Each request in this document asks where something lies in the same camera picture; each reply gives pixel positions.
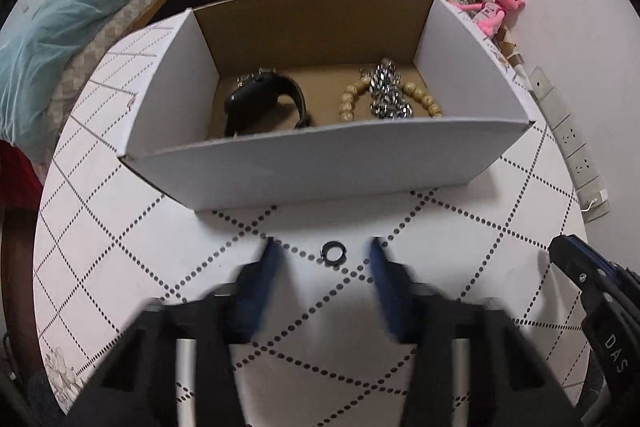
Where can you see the diamond patterned tablecloth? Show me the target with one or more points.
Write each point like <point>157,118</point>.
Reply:
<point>125,232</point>

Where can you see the teal blanket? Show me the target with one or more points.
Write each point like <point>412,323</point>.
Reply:
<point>75,7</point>

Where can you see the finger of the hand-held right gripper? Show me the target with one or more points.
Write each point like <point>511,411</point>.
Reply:
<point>592,254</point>
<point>567,259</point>

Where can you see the white power strip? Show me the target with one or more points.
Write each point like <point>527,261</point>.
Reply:
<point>570,137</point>

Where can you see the red cloth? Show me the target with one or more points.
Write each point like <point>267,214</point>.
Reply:
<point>20,167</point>

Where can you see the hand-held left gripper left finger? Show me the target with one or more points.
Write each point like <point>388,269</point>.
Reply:
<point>260,279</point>

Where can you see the white charger plug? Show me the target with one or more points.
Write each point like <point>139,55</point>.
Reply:
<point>597,197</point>

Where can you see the white cardboard box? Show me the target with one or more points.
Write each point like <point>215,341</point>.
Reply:
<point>325,167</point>

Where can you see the checked bed sheet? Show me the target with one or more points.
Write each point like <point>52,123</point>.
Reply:
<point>115,27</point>

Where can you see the black wristband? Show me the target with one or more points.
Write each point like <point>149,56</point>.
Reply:
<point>250,99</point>

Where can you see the pink plush toy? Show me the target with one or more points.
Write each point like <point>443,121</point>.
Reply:
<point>492,12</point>

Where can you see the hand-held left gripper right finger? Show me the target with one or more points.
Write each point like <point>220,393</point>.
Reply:
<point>386,279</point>

